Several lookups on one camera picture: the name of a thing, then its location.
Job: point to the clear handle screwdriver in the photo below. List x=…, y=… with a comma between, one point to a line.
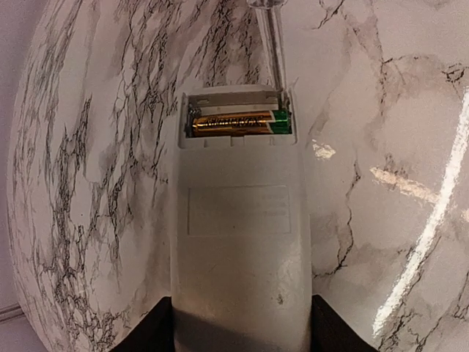
x=268, y=14

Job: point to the white remote control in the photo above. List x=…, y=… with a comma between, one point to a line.
x=240, y=258

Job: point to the gold green battery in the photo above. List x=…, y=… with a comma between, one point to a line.
x=267, y=122

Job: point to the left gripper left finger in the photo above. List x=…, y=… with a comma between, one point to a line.
x=154, y=333

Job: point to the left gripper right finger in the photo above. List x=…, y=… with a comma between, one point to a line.
x=330, y=333

